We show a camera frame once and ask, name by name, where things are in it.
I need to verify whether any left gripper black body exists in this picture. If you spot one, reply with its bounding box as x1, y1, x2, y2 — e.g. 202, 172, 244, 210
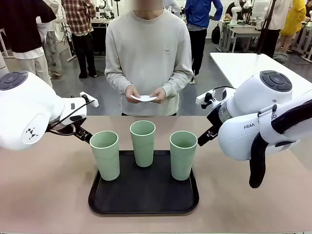
47, 122, 81, 137

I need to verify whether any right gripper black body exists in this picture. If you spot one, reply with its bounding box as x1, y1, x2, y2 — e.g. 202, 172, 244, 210
206, 106, 221, 133

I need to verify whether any light green plastic cup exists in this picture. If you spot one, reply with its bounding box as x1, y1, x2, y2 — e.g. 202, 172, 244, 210
169, 131, 198, 181
89, 130, 120, 181
129, 120, 156, 168

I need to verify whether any white lace paper coaster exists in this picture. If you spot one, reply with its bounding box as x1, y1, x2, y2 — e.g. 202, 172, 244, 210
130, 94, 158, 102

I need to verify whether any person's right forearm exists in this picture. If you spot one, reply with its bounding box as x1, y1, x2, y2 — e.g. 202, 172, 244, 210
104, 69, 135, 95

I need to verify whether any person's left forearm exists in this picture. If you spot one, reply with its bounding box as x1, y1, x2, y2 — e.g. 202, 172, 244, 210
160, 70, 195, 98

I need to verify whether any person's left hand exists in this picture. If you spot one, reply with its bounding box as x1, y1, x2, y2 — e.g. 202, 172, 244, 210
150, 87, 168, 104

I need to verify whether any person's right hand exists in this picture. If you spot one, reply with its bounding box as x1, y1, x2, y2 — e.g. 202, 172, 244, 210
125, 86, 142, 104

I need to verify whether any white rectangular table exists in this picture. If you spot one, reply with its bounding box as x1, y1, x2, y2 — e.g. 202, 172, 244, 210
209, 52, 312, 100

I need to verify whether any person in grey patterned trousers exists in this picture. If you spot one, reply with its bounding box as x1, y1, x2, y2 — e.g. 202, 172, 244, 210
36, 0, 63, 80

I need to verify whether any black plastic serving tray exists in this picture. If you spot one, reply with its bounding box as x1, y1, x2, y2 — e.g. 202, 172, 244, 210
88, 150, 200, 215

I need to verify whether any black hanging bag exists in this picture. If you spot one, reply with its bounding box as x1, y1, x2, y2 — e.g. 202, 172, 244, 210
211, 23, 221, 45

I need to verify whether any grey cloth bundle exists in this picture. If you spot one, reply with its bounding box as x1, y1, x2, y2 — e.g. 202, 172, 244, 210
272, 51, 288, 64

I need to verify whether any person in grey sweatshirt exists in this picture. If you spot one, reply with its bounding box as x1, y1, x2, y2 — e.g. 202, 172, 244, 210
104, 0, 195, 117

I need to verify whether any person in blue shirt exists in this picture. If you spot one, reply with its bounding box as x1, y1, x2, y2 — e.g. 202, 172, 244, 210
184, 0, 224, 85

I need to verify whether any black tripod pole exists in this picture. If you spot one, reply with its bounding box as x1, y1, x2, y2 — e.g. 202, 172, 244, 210
255, 0, 278, 56

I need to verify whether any seated person in black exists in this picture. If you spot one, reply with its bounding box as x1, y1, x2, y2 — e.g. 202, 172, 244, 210
224, 0, 244, 21

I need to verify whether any person in black t-shirt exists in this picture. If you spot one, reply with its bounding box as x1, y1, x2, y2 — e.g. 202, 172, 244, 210
0, 0, 57, 87

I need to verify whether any person in plaid shirt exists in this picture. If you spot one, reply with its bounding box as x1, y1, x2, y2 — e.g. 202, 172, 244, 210
60, 0, 98, 79

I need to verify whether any person in white shirt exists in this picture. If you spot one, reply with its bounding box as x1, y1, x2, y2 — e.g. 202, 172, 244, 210
258, 0, 293, 59

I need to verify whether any person in yellow dress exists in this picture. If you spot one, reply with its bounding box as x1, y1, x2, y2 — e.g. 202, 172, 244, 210
277, 0, 307, 53

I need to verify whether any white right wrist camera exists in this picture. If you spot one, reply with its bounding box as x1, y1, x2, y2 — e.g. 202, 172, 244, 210
195, 89, 216, 106

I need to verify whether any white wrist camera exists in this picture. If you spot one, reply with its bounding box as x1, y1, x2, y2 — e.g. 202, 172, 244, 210
195, 89, 216, 106
79, 91, 99, 108

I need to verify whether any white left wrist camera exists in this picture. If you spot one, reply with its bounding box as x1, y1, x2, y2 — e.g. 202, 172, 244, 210
79, 91, 99, 108

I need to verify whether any black cable sleeve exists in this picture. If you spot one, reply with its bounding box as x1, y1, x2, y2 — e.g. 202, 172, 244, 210
248, 98, 312, 189

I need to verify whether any white frame background desk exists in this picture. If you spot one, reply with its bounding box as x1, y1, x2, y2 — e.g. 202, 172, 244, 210
219, 20, 263, 53

